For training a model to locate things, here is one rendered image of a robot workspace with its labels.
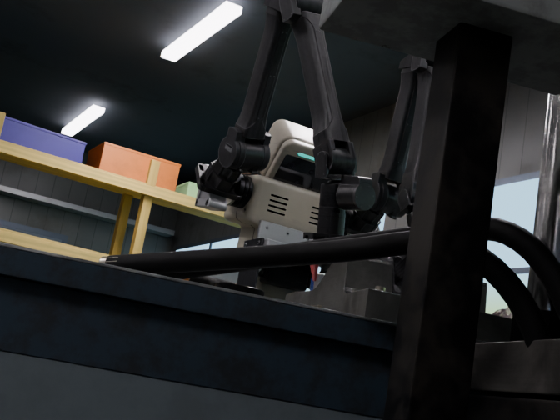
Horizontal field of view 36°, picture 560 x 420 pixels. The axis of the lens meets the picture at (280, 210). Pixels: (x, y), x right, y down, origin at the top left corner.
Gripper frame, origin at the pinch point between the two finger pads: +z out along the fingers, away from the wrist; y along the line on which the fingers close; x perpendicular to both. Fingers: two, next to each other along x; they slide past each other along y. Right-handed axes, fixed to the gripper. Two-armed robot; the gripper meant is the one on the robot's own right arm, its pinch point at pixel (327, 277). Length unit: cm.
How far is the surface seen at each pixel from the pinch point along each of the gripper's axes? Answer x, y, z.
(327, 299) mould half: -29.4, -8.3, 2.6
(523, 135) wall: 333, 225, -89
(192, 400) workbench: -63, -36, 15
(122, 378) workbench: -63, -45, 12
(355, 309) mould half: -45.0, -8.5, 2.9
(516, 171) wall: 332, 221, -65
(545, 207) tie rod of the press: -75, 5, -14
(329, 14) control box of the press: -86, -28, -31
